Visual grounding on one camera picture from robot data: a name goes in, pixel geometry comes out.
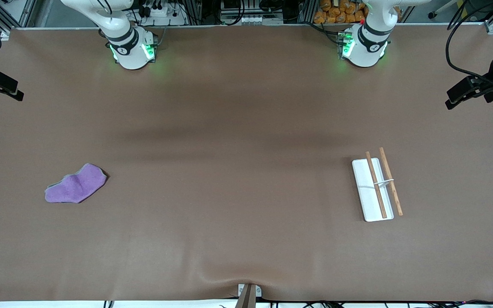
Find purple towel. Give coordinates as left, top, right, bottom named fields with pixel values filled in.
left=45, top=163, right=108, bottom=204

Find orange snack bags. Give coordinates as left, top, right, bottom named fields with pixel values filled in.
left=313, top=0, right=369, bottom=25

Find white power strip with plugs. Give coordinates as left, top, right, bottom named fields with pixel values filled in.
left=137, top=0, right=188, bottom=27

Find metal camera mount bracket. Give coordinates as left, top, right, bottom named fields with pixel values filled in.
left=234, top=283, right=263, bottom=308

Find long white socket strip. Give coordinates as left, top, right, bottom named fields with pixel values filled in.
left=220, top=15, right=284, bottom=26

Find white rack base tray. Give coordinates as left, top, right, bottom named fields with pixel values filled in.
left=352, top=158, right=395, bottom=222

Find wooden rack rod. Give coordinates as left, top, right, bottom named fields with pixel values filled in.
left=379, top=147, right=404, bottom=216
left=366, top=151, right=388, bottom=219

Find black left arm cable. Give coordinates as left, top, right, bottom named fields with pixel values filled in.
left=445, top=0, right=493, bottom=87

